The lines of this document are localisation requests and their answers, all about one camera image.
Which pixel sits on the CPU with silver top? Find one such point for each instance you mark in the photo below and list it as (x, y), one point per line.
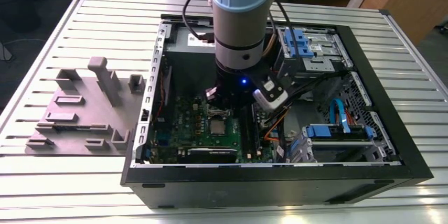
(218, 128)

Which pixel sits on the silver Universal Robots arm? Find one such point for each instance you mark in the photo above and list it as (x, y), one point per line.
(238, 30)

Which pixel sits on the CPU socket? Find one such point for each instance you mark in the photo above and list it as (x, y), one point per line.
(209, 129)

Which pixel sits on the black RAM slot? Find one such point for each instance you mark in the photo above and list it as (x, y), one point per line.
(245, 129)
(253, 129)
(249, 129)

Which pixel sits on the grey power supply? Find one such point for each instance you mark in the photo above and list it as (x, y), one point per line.
(189, 64)

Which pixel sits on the black case fan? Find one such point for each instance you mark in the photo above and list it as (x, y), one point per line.
(167, 85)

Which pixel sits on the green motherboard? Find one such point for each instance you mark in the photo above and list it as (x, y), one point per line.
(189, 129)

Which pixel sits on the blue plastic drive latch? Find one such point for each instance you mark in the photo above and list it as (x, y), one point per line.
(293, 43)

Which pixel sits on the black graphics card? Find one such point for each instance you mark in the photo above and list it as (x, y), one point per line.
(210, 155)

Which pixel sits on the silver drive bay cage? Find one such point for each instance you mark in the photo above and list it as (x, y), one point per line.
(317, 68)

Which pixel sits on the hard disk in blue carrier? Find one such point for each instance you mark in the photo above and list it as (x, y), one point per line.
(317, 131)

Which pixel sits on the silver disk bay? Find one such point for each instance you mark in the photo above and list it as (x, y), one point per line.
(342, 144)

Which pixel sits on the black open PC case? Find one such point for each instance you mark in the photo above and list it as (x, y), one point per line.
(245, 190)

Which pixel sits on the grey parts rack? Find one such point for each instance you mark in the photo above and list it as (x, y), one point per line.
(91, 113)

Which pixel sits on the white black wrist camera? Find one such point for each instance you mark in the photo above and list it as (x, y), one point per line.
(271, 95)

